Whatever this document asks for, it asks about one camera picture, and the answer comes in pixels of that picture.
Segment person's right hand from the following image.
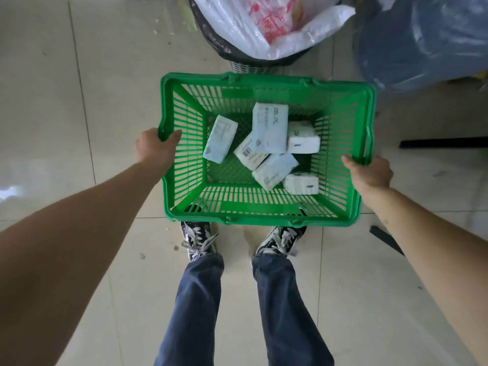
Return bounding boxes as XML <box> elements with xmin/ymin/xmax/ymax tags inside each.
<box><xmin>341</xmin><ymin>155</ymin><xmax>394</xmax><ymax>196</ymax></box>

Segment person's left hand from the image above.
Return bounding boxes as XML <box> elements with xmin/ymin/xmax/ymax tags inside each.
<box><xmin>136</xmin><ymin>127</ymin><xmax>183</xmax><ymax>170</ymax></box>

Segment green plastic shopping basket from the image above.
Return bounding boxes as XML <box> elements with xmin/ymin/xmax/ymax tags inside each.
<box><xmin>158</xmin><ymin>71</ymin><xmax>377</xmax><ymax>227</ymax></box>

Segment person's left forearm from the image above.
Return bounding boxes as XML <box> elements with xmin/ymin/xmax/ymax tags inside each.
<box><xmin>0</xmin><ymin>156</ymin><xmax>169</xmax><ymax>366</ymax></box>

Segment person's right forearm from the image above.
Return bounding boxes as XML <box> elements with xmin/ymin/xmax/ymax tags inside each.
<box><xmin>361</xmin><ymin>186</ymin><xmax>488</xmax><ymax>366</ymax></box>

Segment white barcode tissue packet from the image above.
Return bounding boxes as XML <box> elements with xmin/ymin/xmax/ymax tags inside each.
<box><xmin>233</xmin><ymin>132</ymin><xmax>270</xmax><ymax>171</ymax></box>

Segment large light blue tissue packet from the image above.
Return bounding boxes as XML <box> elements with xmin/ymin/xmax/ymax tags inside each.
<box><xmin>251</xmin><ymin>102</ymin><xmax>289</xmax><ymax>154</ymax></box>

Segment black white right sneaker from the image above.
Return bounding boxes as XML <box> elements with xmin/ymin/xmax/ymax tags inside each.
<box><xmin>254</xmin><ymin>225</ymin><xmax>308</xmax><ymax>258</ymax></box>

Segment black white sneaker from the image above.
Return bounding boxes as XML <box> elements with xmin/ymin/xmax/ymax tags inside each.
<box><xmin>254</xmin><ymin>225</ymin><xmax>308</xmax><ymax>258</ymax></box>
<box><xmin>179</xmin><ymin>221</ymin><xmax>219</xmax><ymax>263</ymax></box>

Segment black white left sneaker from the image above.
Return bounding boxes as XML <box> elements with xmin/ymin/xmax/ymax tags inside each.
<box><xmin>179</xmin><ymin>221</ymin><xmax>219</xmax><ymax>263</ymax></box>

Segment grey slotted waste bin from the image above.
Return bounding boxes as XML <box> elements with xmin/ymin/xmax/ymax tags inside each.
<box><xmin>227</xmin><ymin>58</ymin><xmax>295</xmax><ymax>76</ymax></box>

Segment large blue plastic bag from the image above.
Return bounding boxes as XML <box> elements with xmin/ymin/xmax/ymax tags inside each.
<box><xmin>352</xmin><ymin>0</ymin><xmax>488</xmax><ymax>94</ymax></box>

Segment white red-printed plastic bag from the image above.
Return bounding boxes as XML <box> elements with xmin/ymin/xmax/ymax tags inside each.
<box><xmin>189</xmin><ymin>0</ymin><xmax>357</xmax><ymax>60</ymax></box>

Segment blue denim jeans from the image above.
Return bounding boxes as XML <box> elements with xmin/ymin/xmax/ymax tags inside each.
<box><xmin>154</xmin><ymin>252</ymin><xmax>336</xmax><ymax>366</ymax></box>

